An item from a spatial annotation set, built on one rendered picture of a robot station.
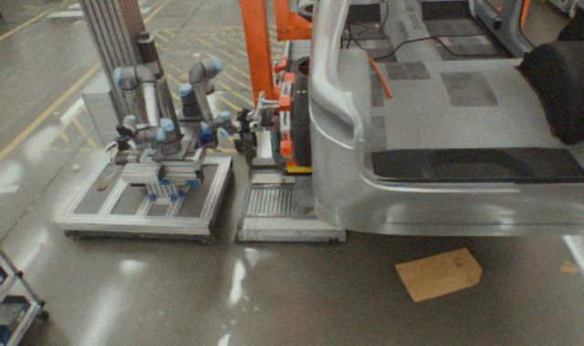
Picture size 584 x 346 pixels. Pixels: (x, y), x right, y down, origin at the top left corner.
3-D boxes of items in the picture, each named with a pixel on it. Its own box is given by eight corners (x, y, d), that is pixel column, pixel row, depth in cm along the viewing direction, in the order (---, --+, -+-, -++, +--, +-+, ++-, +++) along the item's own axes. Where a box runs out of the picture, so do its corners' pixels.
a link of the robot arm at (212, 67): (191, 87, 326) (198, 57, 276) (208, 81, 332) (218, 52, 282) (196, 100, 325) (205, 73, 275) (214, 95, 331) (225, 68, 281)
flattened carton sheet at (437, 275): (488, 281, 278) (489, 277, 276) (414, 302, 270) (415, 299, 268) (463, 248, 302) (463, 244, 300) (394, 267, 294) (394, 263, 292)
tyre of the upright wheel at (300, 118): (328, 122, 344) (329, 185, 299) (300, 123, 346) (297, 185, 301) (328, 56, 296) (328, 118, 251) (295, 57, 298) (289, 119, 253)
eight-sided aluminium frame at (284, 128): (293, 174, 294) (287, 109, 262) (284, 174, 295) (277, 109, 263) (297, 131, 338) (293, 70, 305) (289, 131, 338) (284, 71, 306)
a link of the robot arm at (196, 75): (184, 66, 270) (206, 134, 287) (200, 61, 274) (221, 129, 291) (181, 65, 280) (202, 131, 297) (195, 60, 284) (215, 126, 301)
